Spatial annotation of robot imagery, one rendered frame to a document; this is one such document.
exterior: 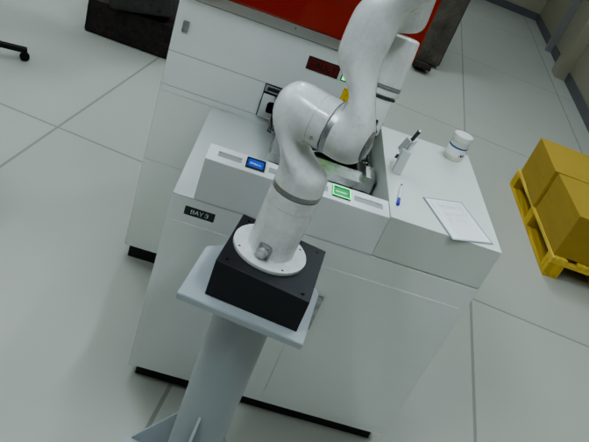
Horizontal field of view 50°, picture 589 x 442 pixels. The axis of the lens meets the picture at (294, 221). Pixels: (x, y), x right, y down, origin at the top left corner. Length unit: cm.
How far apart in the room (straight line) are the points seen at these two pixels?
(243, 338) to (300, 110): 63
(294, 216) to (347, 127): 25
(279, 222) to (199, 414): 69
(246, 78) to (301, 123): 99
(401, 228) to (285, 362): 66
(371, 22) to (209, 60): 111
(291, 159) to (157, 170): 123
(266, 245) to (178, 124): 105
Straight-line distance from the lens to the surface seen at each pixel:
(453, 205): 205
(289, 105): 137
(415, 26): 160
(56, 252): 284
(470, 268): 197
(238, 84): 235
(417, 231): 187
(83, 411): 230
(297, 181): 141
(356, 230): 185
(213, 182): 181
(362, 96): 133
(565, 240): 407
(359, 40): 132
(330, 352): 216
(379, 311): 204
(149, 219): 270
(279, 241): 149
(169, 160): 254
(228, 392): 182
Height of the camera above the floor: 184
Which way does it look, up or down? 32 degrees down
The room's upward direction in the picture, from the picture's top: 22 degrees clockwise
